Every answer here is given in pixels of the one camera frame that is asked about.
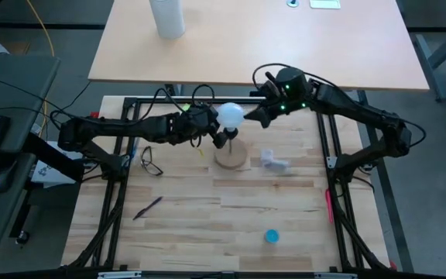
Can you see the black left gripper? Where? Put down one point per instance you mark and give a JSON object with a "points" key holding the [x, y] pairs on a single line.
{"points": [[192, 129]]}

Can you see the white rectangular device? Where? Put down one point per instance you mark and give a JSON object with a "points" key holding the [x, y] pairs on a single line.
{"points": [[324, 4]]}

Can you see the red clamp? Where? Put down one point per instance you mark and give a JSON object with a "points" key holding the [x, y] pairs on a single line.
{"points": [[94, 114], [392, 265]]}

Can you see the white paper sheet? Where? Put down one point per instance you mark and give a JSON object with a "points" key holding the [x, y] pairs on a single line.
{"points": [[47, 172]]}

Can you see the clear safety glasses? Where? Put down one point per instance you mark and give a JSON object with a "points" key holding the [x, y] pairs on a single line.
{"points": [[147, 157]]}

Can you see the black aluminium table frame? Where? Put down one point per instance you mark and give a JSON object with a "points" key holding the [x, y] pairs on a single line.
{"points": [[130, 102]]}

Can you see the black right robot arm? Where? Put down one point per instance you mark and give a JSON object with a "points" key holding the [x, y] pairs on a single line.
{"points": [[362, 116]]}

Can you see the pink pen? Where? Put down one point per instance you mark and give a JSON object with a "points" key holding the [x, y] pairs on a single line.
{"points": [[329, 205]]}

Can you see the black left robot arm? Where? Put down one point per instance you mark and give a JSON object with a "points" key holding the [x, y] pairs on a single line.
{"points": [[130, 128]]}

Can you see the white lightbulb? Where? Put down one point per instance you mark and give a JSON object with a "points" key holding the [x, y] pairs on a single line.
{"points": [[230, 115]]}

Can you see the light wooden side table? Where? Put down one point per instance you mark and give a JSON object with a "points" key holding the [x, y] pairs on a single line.
{"points": [[265, 46]]}

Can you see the yellow tape tag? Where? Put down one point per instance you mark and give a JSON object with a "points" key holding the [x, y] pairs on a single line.
{"points": [[201, 152]]}

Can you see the dark purple pen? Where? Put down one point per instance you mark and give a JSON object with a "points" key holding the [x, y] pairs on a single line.
{"points": [[147, 208]]}

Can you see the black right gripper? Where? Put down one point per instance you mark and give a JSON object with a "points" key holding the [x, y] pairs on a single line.
{"points": [[290, 93]]}

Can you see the wooden base table lamp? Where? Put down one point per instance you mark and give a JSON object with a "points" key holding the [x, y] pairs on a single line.
{"points": [[230, 157]]}

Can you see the blue round lid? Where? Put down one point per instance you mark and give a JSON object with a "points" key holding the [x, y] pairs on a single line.
{"points": [[272, 236]]}

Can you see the black computer mouse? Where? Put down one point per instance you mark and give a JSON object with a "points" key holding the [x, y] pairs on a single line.
{"points": [[4, 178]]}

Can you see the silver aluminium bracket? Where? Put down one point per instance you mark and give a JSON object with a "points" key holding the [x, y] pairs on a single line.
{"points": [[118, 275], [335, 276]]}

